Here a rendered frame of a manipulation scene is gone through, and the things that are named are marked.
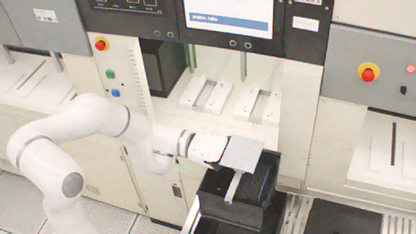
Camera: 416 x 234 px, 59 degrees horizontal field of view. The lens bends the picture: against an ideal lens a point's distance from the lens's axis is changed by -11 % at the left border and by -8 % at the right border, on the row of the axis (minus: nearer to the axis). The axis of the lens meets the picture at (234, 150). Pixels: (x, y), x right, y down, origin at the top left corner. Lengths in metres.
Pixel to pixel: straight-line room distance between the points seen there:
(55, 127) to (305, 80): 0.74
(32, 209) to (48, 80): 0.98
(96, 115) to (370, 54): 0.78
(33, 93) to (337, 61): 1.66
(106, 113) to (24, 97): 1.40
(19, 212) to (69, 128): 2.07
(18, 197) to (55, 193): 2.18
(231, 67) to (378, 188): 0.98
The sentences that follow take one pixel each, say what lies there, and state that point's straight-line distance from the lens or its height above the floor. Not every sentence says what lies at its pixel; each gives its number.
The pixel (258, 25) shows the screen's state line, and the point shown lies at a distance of 1.23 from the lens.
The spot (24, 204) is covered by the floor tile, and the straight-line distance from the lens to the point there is 2.97.
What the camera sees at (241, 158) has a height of 1.27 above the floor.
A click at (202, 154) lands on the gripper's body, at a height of 1.27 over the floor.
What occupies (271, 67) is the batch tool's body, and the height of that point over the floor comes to 0.87.
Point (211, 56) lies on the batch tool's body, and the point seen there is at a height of 0.87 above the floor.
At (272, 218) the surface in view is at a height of 0.77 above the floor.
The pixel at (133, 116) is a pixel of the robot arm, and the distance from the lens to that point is 1.03.
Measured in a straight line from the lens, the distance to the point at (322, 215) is 1.54.
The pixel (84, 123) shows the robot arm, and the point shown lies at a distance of 0.91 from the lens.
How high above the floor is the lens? 2.16
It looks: 50 degrees down
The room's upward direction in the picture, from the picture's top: 2 degrees counter-clockwise
